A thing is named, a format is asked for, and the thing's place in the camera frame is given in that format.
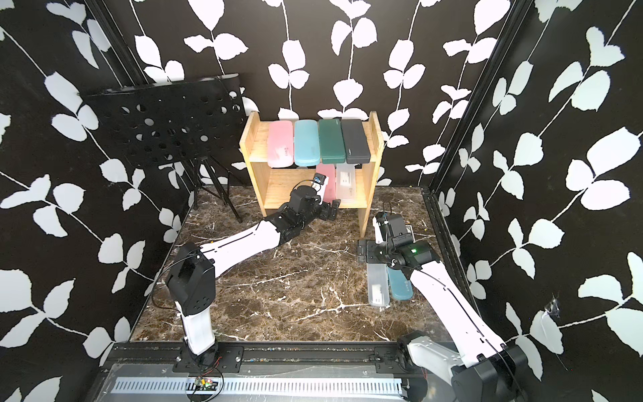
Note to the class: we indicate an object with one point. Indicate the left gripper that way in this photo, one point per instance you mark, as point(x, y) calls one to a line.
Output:
point(325, 207)

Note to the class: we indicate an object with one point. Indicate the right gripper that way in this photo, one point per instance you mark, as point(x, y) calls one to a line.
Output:
point(372, 246)

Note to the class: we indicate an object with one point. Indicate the frosted clear pencil case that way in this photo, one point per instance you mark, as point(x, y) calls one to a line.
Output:
point(378, 292)

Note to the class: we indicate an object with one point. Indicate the pink pencil case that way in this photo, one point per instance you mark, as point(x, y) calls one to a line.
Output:
point(280, 145)
point(329, 171)

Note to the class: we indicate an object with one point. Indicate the teal pencil case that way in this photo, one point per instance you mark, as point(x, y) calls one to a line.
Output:
point(400, 287)

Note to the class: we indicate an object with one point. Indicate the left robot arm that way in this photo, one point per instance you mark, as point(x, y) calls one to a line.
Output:
point(191, 280)

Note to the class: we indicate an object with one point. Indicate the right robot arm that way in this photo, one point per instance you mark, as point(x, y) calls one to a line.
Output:
point(483, 368)

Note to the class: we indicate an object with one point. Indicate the clear pencil case right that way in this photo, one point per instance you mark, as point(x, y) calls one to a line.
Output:
point(346, 183)

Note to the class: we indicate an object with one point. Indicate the dark green pencil case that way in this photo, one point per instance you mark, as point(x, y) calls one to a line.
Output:
point(332, 149)

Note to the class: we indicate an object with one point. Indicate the dark grey pencil case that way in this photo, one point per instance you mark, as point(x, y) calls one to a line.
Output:
point(355, 142)

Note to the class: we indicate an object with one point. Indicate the light blue pencil case top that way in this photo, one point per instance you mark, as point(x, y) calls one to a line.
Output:
point(306, 143)

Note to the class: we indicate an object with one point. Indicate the pink pencil case top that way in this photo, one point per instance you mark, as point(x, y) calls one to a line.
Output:
point(280, 145)

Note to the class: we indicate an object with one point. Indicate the black perforated music stand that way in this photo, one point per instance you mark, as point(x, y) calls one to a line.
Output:
point(198, 123)

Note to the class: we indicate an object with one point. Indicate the small circuit board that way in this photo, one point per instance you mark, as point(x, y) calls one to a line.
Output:
point(203, 386)

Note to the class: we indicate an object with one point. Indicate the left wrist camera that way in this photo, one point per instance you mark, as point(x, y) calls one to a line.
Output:
point(319, 181)

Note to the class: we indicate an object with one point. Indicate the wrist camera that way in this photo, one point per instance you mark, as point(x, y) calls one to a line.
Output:
point(319, 181)
point(390, 229)

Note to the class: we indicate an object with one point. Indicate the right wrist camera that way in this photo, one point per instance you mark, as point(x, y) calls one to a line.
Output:
point(390, 229)

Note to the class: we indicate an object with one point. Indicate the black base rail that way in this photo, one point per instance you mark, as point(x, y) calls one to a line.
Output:
point(233, 357)

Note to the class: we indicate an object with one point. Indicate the white ribbed cable duct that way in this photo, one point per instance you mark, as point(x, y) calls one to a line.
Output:
point(263, 386)

